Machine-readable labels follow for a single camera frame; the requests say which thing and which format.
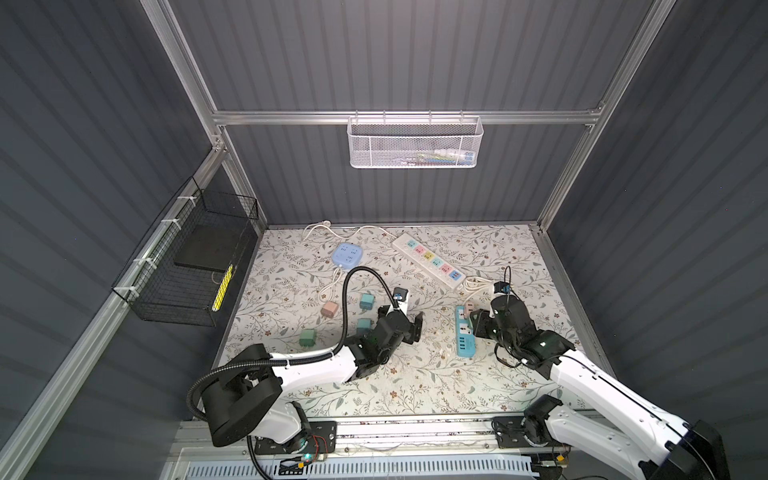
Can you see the long white power strip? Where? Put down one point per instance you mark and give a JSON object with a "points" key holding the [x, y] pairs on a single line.
{"points": [[434, 265]]}

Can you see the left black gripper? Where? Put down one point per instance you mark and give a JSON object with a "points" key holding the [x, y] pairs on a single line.
{"points": [[413, 329]]}

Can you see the pink plug cube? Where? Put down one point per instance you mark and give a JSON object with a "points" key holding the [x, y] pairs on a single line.
{"points": [[329, 309]]}

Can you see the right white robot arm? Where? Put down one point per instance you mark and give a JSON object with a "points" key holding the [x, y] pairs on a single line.
{"points": [[640, 439]]}

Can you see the teal plug cube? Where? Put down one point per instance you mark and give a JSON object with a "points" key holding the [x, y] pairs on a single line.
{"points": [[367, 302], [364, 325]]}

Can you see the round blue power hub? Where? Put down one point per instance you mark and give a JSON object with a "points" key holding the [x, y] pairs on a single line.
{"points": [[347, 256]]}

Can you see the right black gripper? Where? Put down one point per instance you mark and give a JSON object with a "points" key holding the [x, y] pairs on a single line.
{"points": [[478, 322]]}

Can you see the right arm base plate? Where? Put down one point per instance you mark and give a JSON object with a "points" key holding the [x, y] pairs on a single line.
{"points": [[518, 432]]}

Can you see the floral patterned table mat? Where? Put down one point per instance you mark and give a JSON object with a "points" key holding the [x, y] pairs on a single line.
{"points": [[292, 276]]}

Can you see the white wire mesh basket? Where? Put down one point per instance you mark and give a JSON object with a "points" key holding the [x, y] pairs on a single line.
{"points": [[414, 141]]}

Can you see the teal small power strip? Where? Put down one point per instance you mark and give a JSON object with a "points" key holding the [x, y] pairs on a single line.
{"points": [[465, 340]]}

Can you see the black foam pad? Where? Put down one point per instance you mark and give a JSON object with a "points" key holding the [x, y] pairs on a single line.
{"points": [[208, 248]]}

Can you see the teal plug cube upper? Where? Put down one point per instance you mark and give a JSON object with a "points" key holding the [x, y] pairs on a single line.
{"points": [[367, 302]]}

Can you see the teal plug cube lower left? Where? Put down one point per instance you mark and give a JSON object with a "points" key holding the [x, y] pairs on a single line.
{"points": [[364, 325]]}

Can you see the green plug cube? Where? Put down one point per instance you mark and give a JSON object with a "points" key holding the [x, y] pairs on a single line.
{"points": [[307, 338]]}

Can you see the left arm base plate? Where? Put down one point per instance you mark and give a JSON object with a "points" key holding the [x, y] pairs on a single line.
{"points": [[320, 438]]}

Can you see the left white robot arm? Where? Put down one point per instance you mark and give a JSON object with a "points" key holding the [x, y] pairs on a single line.
{"points": [[249, 395]]}

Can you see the black wire basket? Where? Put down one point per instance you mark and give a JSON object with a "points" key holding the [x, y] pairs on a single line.
{"points": [[187, 273]]}

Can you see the yellow marker pen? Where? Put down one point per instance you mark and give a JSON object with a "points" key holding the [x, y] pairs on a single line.
{"points": [[222, 290]]}

